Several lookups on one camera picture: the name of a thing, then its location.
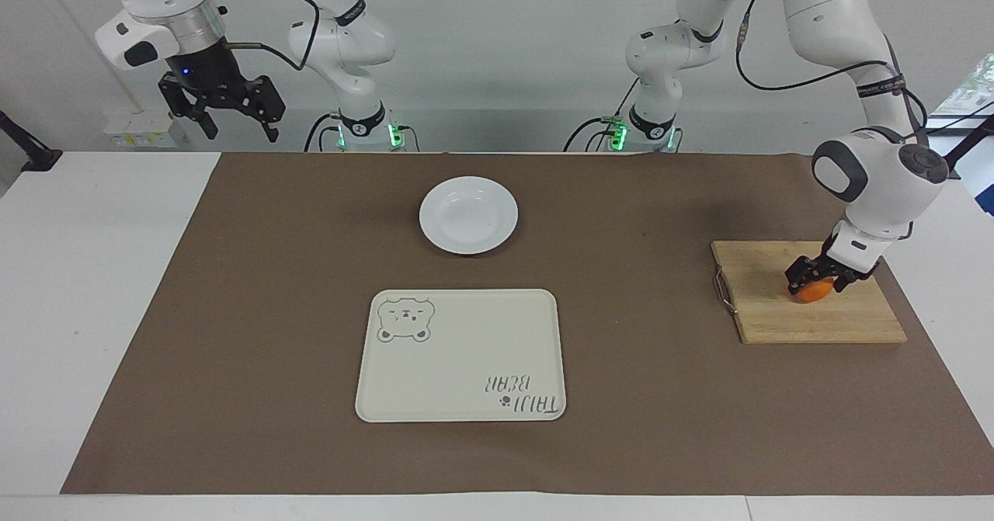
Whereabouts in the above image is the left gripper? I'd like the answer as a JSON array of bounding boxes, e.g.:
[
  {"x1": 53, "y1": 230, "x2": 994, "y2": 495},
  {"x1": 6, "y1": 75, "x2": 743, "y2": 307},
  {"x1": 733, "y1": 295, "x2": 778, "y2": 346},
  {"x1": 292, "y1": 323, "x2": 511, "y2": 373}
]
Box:
[{"x1": 784, "y1": 239, "x2": 879, "y2": 297}]

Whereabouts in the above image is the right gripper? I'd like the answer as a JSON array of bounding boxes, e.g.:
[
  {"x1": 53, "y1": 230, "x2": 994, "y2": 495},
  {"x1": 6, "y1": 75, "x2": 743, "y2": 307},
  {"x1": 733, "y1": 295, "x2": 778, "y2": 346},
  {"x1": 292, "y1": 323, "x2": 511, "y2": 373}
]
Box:
[{"x1": 158, "y1": 37, "x2": 287, "y2": 144}]

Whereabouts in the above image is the black stand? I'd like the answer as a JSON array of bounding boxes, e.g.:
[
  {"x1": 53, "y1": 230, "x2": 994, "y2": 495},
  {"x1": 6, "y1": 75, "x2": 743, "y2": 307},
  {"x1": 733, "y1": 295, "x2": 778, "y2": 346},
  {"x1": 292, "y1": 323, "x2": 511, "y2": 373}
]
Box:
[
  {"x1": 943, "y1": 114, "x2": 994, "y2": 171},
  {"x1": 0, "y1": 109, "x2": 64, "y2": 173}
]

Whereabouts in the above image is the white plate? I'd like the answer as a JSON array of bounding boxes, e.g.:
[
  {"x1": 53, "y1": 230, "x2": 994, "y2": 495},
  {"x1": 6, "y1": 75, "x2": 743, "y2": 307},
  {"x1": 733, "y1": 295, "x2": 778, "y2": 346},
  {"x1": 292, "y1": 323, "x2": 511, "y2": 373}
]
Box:
[{"x1": 419, "y1": 175, "x2": 520, "y2": 256}]

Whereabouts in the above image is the cream tray with bear print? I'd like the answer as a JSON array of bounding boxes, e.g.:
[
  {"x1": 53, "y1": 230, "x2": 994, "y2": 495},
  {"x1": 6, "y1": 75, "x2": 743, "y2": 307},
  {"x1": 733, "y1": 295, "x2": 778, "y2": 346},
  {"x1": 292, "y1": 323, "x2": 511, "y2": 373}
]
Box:
[{"x1": 354, "y1": 288, "x2": 568, "y2": 424}]

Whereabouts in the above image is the wooden cutting board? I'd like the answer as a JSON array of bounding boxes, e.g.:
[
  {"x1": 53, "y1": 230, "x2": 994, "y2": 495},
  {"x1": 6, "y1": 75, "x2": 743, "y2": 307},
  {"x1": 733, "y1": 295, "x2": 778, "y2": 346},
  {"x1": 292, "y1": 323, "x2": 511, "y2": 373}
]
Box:
[{"x1": 711, "y1": 239, "x2": 909, "y2": 346}]

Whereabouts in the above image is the orange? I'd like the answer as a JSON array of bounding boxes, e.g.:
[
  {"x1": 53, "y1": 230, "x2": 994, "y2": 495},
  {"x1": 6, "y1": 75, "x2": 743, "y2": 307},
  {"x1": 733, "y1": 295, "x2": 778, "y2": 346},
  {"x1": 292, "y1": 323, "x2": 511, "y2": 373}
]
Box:
[{"x1": 790, "y1": 275, "x2": 836, "y2": 305}]

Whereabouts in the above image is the white socket box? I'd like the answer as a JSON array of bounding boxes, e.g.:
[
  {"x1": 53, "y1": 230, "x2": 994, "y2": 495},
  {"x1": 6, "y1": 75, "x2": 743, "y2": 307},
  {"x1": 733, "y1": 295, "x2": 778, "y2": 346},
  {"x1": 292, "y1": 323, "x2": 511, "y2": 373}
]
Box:
[{"x1": 103, "y1": 108, "x2": 189, "y2": 150}]

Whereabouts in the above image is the black cable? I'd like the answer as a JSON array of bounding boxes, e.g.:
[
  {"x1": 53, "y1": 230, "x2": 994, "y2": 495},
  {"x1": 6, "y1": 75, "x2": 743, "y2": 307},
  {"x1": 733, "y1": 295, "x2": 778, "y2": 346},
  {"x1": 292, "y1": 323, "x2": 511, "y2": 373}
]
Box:
[
  {"x1": 733, "y1": 5, "x2": 930, "y2": 148},
  {"x1": 563, "y1": 77, "x2": 644, "y2": 154},
  {"x1": 225, "y1": 0, "x2": 321, "y2": 72},
  {"x1": 303, "y1": 112, "x2": 344, "y2": 154},
  {"x1": 926, "y1": 99, "x2": 994, "y2": 137}
]

